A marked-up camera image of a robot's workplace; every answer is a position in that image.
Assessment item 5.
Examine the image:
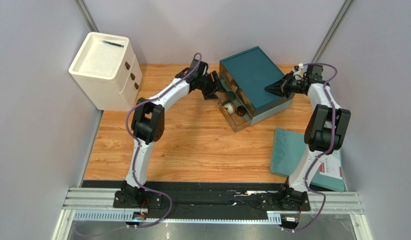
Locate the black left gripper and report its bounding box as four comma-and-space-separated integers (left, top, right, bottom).
197, 70, 228, 101

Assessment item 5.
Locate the black-lid powder jar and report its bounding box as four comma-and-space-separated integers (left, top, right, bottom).
223, 103, 236, 115

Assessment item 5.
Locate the dark brown small jar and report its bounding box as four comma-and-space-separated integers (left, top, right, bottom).
236, 105, 247, 117

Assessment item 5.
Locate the transparent drawer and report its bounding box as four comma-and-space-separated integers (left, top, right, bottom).
215, 73, 252, 133

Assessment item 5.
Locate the dark green round disc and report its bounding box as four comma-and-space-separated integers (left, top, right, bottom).
226, 91, 236, 101

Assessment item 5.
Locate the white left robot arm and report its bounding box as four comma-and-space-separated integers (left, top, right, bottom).
113, 58, 227, 208

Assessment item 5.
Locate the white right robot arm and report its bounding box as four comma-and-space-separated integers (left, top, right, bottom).
264, 63, 351, 210

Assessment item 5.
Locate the teal drawer organizer box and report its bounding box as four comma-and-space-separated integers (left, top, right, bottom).
218, 46, 294, 126

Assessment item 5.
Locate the teal flat box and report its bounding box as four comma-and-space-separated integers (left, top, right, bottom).
270, 128, 345, 192

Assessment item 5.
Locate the white paper label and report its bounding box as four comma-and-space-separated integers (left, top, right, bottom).
319, 155, 343, 180

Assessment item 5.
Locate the white three-drawer cabinet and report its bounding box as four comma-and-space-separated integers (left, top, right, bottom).
68, 32, 143, 112

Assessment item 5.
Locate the black pen on cabinet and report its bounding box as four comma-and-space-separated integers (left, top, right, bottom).
102, 40, 125, 48

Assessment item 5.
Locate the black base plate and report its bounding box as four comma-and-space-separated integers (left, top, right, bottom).
112, 189, 311, 212

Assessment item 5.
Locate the aluminium mounting rail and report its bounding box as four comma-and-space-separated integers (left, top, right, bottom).
63, 188, 364, 224

